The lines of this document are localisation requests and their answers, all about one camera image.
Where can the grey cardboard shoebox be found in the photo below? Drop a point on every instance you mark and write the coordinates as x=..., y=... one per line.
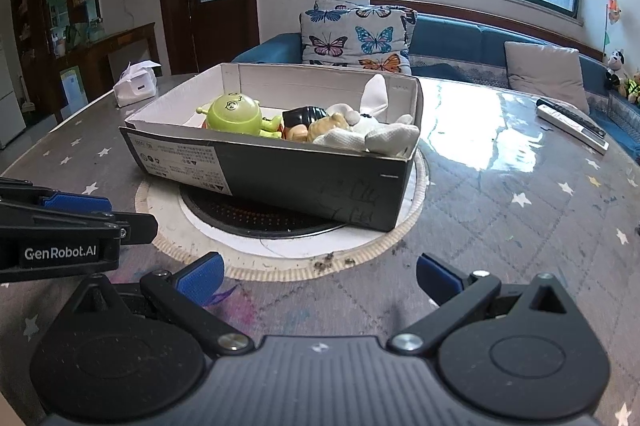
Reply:
x=166, y=139

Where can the butterfly print pillow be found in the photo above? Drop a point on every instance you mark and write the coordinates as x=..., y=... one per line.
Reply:
x=375, y=38

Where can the black-haired boy figurine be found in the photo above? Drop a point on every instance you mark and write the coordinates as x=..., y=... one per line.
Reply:
x=297, y=121

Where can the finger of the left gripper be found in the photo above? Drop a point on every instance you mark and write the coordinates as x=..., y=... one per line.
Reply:
x=134, y=227
x=24, y=192

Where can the white tissue box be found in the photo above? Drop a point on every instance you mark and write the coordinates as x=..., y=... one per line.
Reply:
x=136, y=83

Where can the dark wooden sideboard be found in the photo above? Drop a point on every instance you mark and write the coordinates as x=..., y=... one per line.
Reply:
x=66, y=54

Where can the wall pennant decoration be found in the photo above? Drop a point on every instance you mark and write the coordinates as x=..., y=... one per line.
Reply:
x=612, y=16

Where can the white remote control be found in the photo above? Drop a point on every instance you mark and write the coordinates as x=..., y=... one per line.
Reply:
x=573, y=128

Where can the tan peanut toy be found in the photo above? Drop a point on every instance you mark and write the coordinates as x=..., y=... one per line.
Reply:
x=326, y=124

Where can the beige cushion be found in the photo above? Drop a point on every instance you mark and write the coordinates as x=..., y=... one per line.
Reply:
x=547, y=71

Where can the green round alien toy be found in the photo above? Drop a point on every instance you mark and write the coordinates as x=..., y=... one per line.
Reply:
x=239, y=114

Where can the panda plush toy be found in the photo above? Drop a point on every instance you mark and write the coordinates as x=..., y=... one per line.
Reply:
x=616, y=78

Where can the blue sofa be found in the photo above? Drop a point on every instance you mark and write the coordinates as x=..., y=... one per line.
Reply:
x=459, y=50

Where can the white plush rabbit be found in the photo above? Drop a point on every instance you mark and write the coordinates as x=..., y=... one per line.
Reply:
x=366, y=133

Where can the plush toys pile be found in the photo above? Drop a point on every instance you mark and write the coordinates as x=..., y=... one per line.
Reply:
x=630, y=89

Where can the black remote control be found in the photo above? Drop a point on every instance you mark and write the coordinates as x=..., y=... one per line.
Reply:
x=568, y=112

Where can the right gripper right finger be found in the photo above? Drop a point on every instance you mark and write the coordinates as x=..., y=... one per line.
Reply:
x=460, y=298

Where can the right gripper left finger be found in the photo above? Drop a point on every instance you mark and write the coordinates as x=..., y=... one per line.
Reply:
x=184, y=297

